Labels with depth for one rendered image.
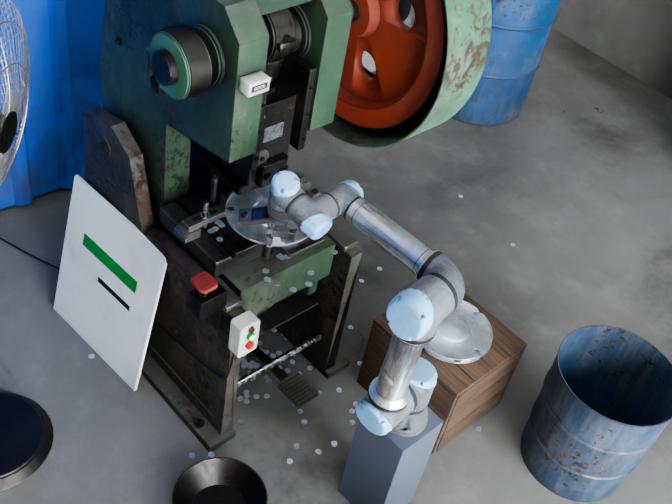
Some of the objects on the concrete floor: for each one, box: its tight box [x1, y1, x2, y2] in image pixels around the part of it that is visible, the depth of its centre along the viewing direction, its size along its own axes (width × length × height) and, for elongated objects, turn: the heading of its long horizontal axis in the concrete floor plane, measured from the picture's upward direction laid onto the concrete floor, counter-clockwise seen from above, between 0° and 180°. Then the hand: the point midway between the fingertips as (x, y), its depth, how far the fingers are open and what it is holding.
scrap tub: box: [520, 325, 672, 502], centre depth 304 cm, size 42×42×48 cm
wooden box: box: [357, 293, 527, 454], centre depth 319 cm, size 40×38×35 cm
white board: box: [54, 174, 167, 391], centre depth 306 cm, size 14×50×59 cm, turn 37°
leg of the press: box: [276, 220, 362, 379], centre depth 322 cm, size 92×12×90 cm, turn 33°
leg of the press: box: [84, 106, 246, 452], centre depth 292 cm, size 92×12×90 cm, turn 33°
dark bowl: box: [172, 457, 268, 504], centre depth 281 cm, size 30×30×7 cm
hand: (267, 242), depth 260 cm, fingers closed
